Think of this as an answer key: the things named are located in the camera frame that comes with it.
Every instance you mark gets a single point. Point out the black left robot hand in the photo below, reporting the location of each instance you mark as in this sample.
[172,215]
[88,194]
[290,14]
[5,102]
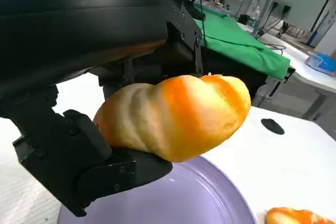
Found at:
[78,24]

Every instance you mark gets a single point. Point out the orange white toy bread roll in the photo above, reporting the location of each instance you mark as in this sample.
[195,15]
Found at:
[183,119]
[288,217]

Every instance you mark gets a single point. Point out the lilac plate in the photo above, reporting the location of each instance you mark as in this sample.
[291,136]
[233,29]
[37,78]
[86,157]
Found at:
[183,197]

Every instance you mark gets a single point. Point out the white workshop desk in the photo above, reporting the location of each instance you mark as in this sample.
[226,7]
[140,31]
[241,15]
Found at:
[302,64]

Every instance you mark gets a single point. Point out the blue plastic box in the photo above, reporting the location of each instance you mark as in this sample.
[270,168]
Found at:
[321,64]

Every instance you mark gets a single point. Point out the black table frame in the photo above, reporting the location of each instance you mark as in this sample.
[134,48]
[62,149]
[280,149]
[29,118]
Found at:
[236,77]

